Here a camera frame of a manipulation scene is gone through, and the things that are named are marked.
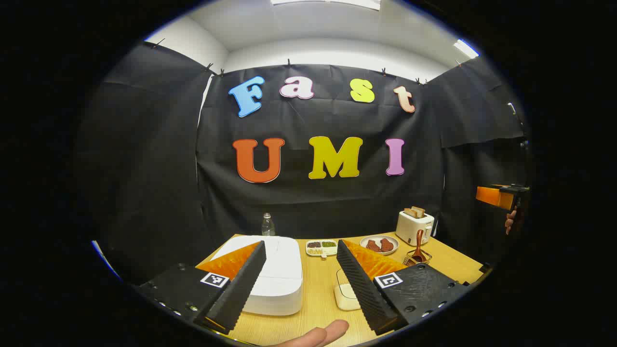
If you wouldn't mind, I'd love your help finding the white round plate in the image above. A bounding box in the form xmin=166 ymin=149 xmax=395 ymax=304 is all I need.
xmin=360 ymin=235 xmax=400 ymax=256

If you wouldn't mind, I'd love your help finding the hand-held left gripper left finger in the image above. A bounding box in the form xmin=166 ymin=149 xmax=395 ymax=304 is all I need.
xmin=136 ymin=241 xmax=267 ymax=335

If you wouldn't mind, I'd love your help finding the ceiling light panel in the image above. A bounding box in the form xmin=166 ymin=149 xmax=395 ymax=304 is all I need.
xmin=270 ymin=0 xmax=381 ymax=11
xmin=453 ymin=40 xmax=480 ymax=59

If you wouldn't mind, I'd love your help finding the white divided grain dish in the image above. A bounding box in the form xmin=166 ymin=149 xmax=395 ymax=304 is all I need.
xmin=306 ymin=240 xmax=338 ymax=259

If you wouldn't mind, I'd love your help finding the brown wooden spoon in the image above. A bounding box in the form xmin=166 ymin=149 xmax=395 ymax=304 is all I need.
xmin=411 ymin=229 xmax=426 ymax=264

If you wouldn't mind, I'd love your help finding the black backdrop cloth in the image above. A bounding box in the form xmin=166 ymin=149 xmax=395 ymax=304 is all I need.
xmin=77 ymin=41 xmax=531 ymax=285

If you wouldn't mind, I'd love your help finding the clear box of white rice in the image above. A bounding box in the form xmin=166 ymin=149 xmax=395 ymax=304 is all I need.
xmin=334 ymin=268 xmax=362 ymax=311

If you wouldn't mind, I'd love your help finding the wire chopstick holder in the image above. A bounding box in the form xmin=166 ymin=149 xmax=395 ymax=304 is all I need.
xmin=403 ymin=248 xmax=433 ymax=267

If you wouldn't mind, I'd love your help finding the white toaster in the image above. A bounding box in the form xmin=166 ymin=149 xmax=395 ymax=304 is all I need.
xmin=396 ymin=211 xmax=435 ymax=247

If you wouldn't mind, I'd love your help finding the white rice cooker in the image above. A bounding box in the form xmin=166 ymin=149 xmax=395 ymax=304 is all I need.
xmin=211 ymin=235 xmax=304 ymax=317

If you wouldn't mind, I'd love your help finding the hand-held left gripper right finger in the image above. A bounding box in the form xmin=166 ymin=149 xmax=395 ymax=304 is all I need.
xmin=336 ymin=239 xmax=470 ymax=336

